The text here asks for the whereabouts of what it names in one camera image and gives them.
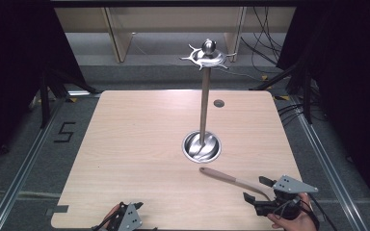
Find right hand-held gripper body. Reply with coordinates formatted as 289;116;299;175
253;174;320;221

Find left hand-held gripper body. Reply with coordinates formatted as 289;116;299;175
105;202;144;231

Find wooden spatula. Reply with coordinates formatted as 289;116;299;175
199;167;277;202

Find person's left hand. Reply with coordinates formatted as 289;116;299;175
100;204;121;231

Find person's right hand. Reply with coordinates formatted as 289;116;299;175
267;192;318;231

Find grey tape strip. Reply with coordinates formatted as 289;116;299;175
45;204;69;217

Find black metal stand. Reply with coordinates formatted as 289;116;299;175
250;59;314;125
38;66;98;130

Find steel utensil hanging rack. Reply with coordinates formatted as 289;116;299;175
179;38;238;164

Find black curtain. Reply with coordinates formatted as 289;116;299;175
0;0;89;167
275;0;370;215

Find beige wooden desk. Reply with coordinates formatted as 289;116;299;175
54;7;297;64

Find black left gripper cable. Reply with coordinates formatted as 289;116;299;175
91;210;120;231

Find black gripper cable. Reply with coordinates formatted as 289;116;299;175
307;193;339;231
91;210;120;231

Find aluminium floor rail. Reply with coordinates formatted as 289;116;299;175
289;95;365;231
0;98;66;231

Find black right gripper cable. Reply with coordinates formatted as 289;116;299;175
307;193;339;231

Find black floor cables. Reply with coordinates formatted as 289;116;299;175
277;101;306;127

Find bundle of black cables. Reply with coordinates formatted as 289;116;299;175
240;6;284;66

